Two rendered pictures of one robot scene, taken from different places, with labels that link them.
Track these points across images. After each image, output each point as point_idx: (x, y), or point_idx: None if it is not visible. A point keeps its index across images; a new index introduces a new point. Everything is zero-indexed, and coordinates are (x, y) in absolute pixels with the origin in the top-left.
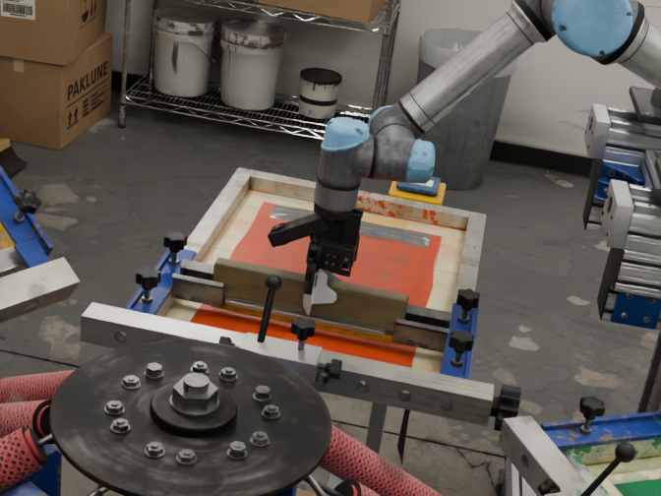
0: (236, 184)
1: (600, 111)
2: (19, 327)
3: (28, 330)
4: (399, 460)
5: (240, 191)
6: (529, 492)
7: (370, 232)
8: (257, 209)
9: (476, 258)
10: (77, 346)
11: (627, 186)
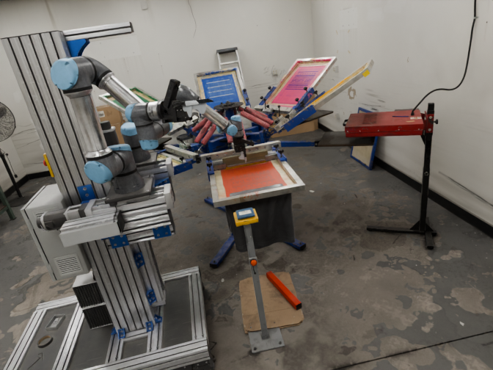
0: (297, 179)
1: (166, 189)
2: (491, 357)
3: (485, 357)
4: (260, 367)
5: (293, 178)
6: (196, 312)
7: (248, 189)
8: (287, 183)
9: (212, 186)
10: (451, 359)
11: (166, 162)
